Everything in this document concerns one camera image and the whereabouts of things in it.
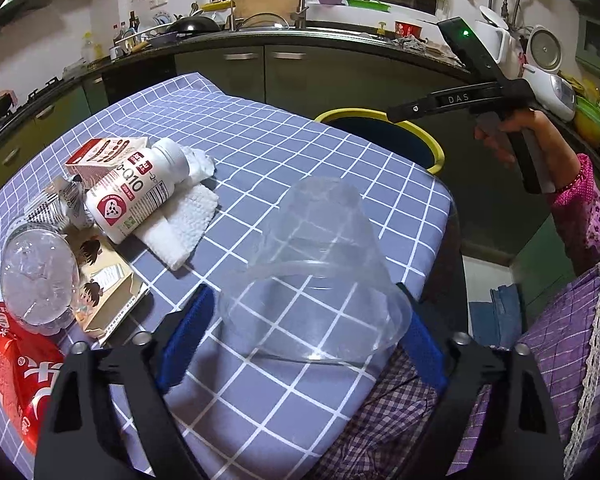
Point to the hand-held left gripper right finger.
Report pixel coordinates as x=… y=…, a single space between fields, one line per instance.
x=425 y=345

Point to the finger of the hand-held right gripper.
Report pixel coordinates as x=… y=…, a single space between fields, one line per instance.
x=445 y=101

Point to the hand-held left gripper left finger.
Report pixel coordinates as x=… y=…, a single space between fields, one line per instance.
x=190 y=330

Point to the yellow rimmed blue bin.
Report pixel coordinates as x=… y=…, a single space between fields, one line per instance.
x=380 y=140

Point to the beige cartoon box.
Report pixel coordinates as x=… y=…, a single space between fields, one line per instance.
x=105 y=280

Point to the clear plastic cup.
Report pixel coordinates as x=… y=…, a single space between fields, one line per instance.
x=330 y=240

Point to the white supplement bottle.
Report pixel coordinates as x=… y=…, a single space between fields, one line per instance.
x=130 y=195

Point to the clear plastic water bottle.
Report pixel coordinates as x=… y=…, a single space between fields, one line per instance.
x=40 y=270

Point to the red snack packet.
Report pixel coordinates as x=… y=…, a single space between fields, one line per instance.
x=10 y=365

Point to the red and white carton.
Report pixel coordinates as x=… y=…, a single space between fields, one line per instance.
x=100 y=157

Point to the person's right forearm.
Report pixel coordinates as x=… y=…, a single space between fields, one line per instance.
x=590 y=210

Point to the person's right hand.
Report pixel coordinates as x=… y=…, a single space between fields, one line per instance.
x=542 y=130

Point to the white rice cooker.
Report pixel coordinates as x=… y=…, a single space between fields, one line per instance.
x=545 y=55

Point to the white kettle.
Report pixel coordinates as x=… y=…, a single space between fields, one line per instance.
x=492 y=35

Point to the blue floor cloth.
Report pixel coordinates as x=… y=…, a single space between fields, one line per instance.
x=495 y=315

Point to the green plastic basin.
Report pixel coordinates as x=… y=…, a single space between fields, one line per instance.
x=592 y=117

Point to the folded white paper towel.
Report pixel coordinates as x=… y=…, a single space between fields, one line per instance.
x=180 y=225

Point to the green tray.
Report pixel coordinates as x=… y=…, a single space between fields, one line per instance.
x=369 y=3

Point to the green kitchen cabinets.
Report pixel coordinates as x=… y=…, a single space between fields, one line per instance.
x=305 y=70

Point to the crumpled white tissue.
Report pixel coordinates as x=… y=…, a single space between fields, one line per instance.
x=197 y=165

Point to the blue checked tablecloth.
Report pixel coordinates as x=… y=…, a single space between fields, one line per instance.
x=280 y=150

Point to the crumpled foil wrapper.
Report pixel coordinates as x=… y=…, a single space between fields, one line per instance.
x=55 y=205

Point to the glass pot lid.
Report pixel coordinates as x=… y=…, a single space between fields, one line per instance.
x=265 y=22

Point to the wooden cutting board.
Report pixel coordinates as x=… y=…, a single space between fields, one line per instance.
x=265 y=2

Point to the black wok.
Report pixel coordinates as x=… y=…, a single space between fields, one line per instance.
x=195 y=24

